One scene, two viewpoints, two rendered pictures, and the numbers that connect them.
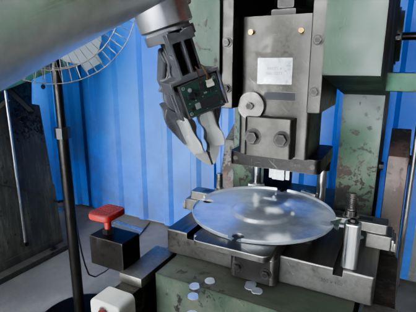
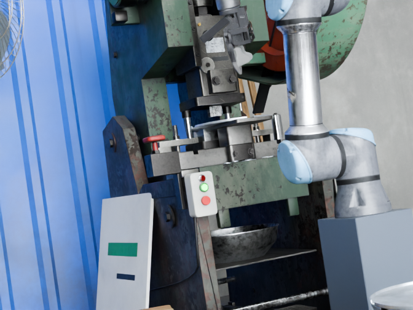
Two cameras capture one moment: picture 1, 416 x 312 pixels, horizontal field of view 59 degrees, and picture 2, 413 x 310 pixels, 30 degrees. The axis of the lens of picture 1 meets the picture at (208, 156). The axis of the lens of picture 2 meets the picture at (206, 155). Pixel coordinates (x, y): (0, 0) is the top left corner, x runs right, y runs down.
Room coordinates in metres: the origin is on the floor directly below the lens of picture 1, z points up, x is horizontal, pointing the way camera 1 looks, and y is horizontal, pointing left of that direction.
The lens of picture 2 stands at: (-0.84, 2.03, 0.60)
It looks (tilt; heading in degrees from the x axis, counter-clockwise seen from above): 2 degrees up; 308
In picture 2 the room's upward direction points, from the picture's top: 8 degrees counter-clockwise
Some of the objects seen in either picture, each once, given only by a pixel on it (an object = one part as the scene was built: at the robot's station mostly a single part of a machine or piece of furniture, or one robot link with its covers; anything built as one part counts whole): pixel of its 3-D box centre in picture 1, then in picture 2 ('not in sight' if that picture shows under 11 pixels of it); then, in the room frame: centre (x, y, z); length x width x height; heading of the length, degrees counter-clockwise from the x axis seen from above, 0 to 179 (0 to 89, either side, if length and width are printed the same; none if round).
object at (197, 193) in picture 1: (216, 192); (174, 139); (0.91, -0.02, 0.76); 0.17 x 0.06 x 0.10; 63
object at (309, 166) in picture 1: (282, 159); (212, 106); (0.83, -0.17, 0.86); 0.20 x 0.16 x 0.05; 63
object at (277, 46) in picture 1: (280, 83); (211, 55); (0.79, -0.15, 1.04); 0.17 x 0.15 x 0.30; 153
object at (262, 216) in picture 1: (262, 210); (231, 122); (0.72, -0.11, 0.78); 0.29 x 0.29 x 0.01
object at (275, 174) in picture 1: (280, 170); (215, 111); (0.82, -0.17, 0.84); 0.05 x 0.03 x 0.04; 63
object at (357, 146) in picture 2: not in sight; (351, 152); (0.13, 0.18, 0.62); 0.13 x 0.12 x 0.14; 59
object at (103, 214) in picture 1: (108, 225); (155, 148); (0.78, 0.23, 0.72); 0.07 x 0.06 x 0.08; 153
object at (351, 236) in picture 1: (350, 242); (277, 126); (0.63, -0.27, 0.75); 0.03 x 0.03 x 0.10; 63
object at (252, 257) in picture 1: (252, 249); (240, 140); (0.67, -0.09, 0.72); 0.25 x 0.14 x 0.14; 153
